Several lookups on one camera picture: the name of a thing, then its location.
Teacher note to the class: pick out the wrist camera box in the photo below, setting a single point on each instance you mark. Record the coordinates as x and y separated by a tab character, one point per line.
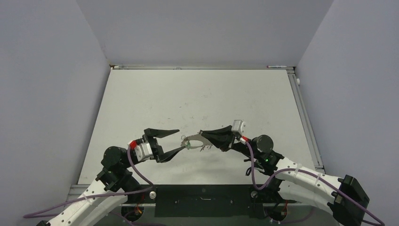
141	148
238	127

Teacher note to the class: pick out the large steel carabiner keyring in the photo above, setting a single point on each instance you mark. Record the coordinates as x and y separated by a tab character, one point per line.
196	141

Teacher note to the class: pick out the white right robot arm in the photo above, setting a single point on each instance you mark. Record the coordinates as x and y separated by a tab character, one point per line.
344	198

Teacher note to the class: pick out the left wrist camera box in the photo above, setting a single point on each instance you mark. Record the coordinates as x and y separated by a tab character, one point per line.
141	148

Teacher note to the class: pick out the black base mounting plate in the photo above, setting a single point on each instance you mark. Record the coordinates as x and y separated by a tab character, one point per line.
203	201

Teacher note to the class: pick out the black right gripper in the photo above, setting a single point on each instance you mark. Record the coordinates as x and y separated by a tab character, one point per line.
224	138

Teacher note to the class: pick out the aluminium rail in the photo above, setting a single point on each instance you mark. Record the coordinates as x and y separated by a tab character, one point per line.
171	67
306	123

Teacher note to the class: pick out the pen on back rail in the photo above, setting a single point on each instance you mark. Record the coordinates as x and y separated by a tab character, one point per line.
277	67

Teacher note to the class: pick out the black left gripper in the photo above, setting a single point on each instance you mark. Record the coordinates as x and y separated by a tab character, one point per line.
156	149

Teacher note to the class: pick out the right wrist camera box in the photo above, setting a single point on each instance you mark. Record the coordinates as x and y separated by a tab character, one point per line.
238	127

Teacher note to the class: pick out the aluminium right side rail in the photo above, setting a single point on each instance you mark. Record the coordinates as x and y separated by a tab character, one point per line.
306	123

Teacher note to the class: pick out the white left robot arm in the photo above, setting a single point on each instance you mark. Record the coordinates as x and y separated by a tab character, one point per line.
118	181

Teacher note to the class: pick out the aluminium back rail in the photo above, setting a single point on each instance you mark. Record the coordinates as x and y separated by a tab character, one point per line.
171	67

